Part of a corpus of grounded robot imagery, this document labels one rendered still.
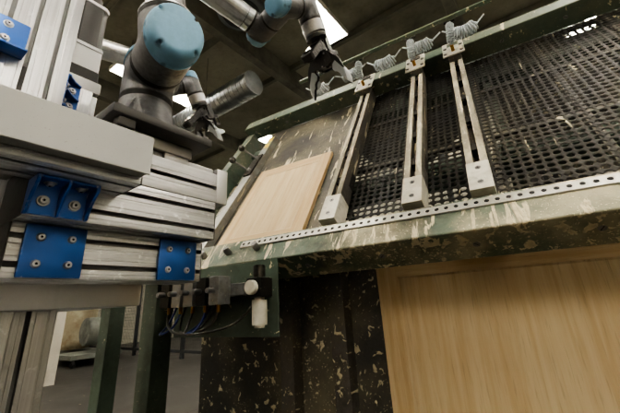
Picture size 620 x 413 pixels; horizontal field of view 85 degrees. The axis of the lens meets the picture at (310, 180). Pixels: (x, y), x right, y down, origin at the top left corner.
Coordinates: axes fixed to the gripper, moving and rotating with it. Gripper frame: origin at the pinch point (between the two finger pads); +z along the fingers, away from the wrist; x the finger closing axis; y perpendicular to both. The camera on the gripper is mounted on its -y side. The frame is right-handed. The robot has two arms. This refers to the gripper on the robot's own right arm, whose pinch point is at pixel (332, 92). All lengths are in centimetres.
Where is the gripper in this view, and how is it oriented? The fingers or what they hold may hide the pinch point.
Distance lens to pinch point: 115.8
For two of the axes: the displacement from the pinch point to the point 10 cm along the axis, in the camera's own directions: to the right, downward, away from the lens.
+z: 3.3, 9.4, 0.5
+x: -8.0, 2.5, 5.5
